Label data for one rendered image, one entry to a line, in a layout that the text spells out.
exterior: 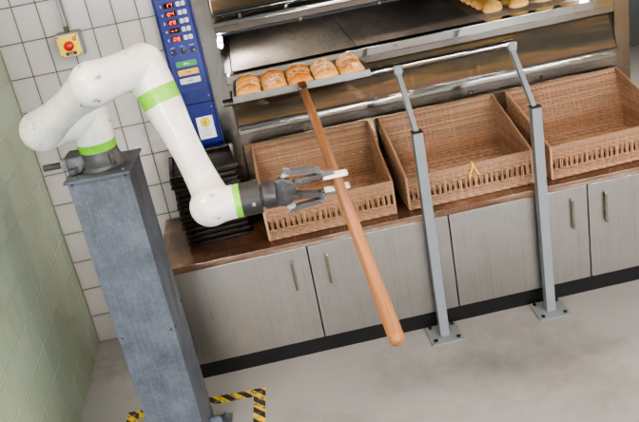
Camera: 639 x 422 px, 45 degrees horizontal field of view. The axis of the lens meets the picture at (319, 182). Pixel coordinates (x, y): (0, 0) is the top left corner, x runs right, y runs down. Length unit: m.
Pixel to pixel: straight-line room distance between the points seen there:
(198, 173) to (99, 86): 0.35
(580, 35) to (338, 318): 1.71
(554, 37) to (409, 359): 1.61
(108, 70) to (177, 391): 1.28
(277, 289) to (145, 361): 0.70
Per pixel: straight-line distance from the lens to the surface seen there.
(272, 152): 3.57
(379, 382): 3.29
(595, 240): 3.59
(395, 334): 1.42
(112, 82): 2.14
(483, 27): 3.67
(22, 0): 3.54
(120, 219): 2.61
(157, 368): 2.89
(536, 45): 3.78
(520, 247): 3.46
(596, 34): 3.89
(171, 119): 2.19
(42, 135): 2.43
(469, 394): 3.18
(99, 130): 2.56
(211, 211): 2.06
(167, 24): 3.44
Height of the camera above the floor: 2.00
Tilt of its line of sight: 23 degrees down
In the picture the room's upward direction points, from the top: 11 degrees counter-clockwise
